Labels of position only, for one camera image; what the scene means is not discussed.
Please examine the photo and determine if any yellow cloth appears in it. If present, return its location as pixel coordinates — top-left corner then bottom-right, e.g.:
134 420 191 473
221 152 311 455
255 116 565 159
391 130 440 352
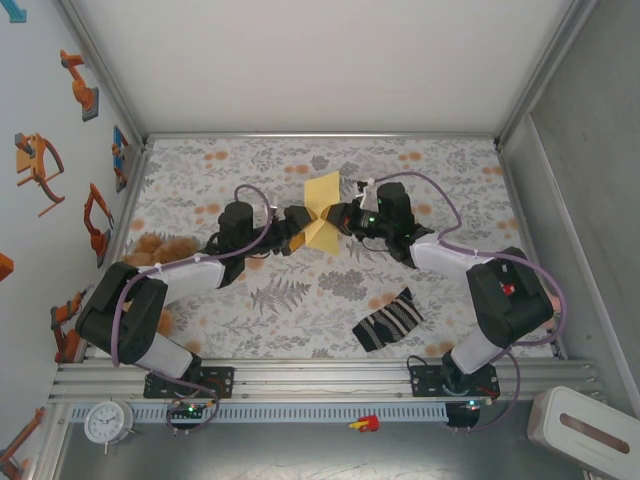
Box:
290 170 342 255

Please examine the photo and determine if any floral patterned tablecloth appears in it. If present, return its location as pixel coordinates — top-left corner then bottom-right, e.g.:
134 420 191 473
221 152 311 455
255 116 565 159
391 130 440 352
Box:
94 137 564 360

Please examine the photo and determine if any brown teddy bear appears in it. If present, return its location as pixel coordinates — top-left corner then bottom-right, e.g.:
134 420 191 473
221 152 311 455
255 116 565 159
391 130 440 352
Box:
122 232 197 337

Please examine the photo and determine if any black beige striped sock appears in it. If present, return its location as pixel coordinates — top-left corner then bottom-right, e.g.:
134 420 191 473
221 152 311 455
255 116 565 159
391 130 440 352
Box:
351 287 425 353

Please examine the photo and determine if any blue orange machine sticker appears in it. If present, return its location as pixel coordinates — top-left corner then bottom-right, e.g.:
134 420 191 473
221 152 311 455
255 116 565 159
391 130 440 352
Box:
110 124 132 194

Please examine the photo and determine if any white alarm clock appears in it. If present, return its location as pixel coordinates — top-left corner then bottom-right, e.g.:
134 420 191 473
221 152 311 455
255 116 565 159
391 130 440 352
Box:
83 401 136 456

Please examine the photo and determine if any orange claw machine sticker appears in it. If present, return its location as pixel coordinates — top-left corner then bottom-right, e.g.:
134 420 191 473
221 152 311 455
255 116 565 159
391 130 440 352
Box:
13 132 67 219

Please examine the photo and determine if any white tissue box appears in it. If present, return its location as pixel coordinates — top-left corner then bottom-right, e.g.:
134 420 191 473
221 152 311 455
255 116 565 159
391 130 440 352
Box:
526 385 640 480

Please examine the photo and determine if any aluminium back rail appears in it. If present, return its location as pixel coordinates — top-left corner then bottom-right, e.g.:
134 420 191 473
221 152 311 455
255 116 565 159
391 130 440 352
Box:
144 131 501 142

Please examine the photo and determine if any aluminium rail bed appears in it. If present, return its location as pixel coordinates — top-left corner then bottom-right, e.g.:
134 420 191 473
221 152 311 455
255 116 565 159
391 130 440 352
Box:
47 357 609 405

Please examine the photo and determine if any left aluminium side rail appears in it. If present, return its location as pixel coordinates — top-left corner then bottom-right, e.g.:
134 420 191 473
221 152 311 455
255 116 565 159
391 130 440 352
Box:
79 142 152 362

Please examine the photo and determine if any aluminium side rail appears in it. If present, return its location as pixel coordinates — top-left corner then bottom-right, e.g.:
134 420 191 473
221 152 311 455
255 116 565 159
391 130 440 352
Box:
497 143 569 361
79 142 152 362

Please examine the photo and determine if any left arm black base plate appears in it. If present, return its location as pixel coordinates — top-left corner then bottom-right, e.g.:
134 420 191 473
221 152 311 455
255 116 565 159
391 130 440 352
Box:
143 366 236 400

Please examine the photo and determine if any right aluminium side rail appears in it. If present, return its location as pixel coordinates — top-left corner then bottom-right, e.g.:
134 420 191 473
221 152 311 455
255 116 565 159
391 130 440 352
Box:
497 143 569 361

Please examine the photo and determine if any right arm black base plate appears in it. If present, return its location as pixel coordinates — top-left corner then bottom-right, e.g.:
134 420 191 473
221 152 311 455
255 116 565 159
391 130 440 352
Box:
409 364 500 399

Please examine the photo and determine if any white slotted cable duct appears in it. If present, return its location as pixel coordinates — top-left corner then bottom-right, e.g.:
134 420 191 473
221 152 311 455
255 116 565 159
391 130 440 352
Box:
69 403 449 422

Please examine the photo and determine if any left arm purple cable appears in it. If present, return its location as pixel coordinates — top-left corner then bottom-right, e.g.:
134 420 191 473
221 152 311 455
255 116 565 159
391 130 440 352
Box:
112 183 281 436

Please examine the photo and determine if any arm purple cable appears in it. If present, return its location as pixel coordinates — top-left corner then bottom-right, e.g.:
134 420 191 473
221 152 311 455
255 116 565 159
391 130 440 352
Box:
112 183 281 436
367 170 571 434

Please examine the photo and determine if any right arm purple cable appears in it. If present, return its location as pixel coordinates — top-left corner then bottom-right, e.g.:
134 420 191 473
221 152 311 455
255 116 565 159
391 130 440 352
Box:
367 170 571 434

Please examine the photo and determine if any right aluminium upright post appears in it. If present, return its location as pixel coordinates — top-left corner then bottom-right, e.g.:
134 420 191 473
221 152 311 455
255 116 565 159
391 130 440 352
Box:
493 0 601 149

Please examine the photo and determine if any aluminium upright post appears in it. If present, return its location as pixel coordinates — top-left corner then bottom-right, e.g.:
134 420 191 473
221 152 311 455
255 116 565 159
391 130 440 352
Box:
493 0 601 149
54 0 150 149

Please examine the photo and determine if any left aluminium upright post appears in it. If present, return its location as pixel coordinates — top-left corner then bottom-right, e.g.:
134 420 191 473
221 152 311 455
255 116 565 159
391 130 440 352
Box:
54 0 150 149

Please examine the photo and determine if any blue wall sticker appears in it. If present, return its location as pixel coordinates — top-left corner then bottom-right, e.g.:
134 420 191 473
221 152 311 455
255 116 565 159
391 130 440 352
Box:
0 0 29 25

